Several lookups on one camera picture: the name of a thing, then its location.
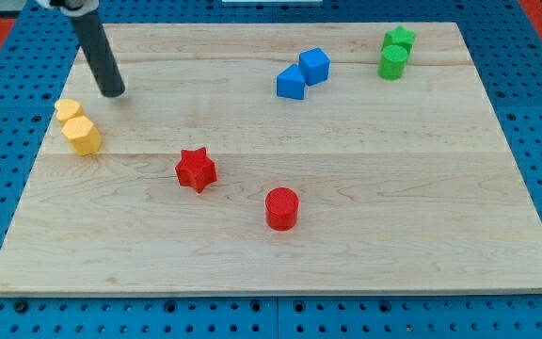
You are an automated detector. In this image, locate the white rod mount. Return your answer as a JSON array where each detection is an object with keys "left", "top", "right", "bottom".
[{"left": 36, "top": 0, "right": 99, "bottom": 17}]

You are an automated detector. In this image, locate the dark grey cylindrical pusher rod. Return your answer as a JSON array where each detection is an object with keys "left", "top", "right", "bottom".
[{"left": 71, "top": 9, "right": 125, "bottom": 98}]

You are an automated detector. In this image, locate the wooden board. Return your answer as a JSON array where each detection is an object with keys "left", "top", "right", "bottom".
[{"left": 0, "top": 23, "right": 542, "bottom": 298}]

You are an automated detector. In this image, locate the yellow heart block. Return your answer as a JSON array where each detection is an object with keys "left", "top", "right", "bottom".
[{"left": 54, "top": 99, "right": 85, "bottom": 124}]

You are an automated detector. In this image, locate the yellow hexagon block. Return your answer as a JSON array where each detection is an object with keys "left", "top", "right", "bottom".
[{"left": 61, "top": 116, "right": 103, "bottom": 156}]

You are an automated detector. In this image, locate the red star block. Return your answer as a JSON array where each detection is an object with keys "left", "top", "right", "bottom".
[{"left": 175, "top": 147, "right": 217, "bottom": 193}]

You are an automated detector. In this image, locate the blue triangle block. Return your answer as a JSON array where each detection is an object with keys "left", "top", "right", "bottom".
[{"left": 276, "top": 64, "right": 306, "bottom": 100}]

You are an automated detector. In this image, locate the blue cube block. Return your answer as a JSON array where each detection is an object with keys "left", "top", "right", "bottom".
[{"left": 298, "top": 47, "right": 330, "bottom": 86}]

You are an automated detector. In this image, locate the red cylinder block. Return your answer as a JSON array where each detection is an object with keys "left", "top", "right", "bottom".
[{"left": 265, "top": 186, "right": 300, "bottom": 232}]

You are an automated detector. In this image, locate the green cylinder block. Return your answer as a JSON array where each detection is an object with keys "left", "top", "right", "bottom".
[{"left": 378, "top": 44, "right": 409, "bottom": 80}]

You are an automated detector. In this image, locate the green star block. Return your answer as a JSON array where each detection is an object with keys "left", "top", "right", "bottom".
[{"left": 382, "top": 25, "right": 417, "bottom": 53}]

